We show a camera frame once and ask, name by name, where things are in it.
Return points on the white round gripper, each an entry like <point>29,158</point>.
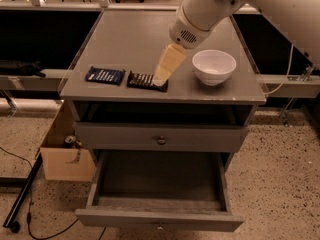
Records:
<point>184,31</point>

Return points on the dark chocolate rxbar wrapper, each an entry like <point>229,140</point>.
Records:
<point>144,81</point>

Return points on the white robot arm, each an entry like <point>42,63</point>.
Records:
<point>297,20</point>

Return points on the grey wooden drawer cabinet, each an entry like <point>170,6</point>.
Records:
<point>133,40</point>

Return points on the brass drawer knob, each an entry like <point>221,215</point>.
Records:
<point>161,140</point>

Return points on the closed grey top drawer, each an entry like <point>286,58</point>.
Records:
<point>190,138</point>

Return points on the open grey middle drawer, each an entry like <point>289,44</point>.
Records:
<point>160,190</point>

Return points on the white ceramic bowl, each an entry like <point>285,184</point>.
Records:
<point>213,67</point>

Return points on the blue snack bar wrapper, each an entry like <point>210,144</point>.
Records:
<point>105,75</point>

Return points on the metal can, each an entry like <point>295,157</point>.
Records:
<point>69,140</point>

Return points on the cardboard box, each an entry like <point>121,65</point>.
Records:
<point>62,162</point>

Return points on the black cloth on shelf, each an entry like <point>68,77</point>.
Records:
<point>20,68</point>

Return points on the black metal floor bar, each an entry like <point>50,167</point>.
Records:
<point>24,185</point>

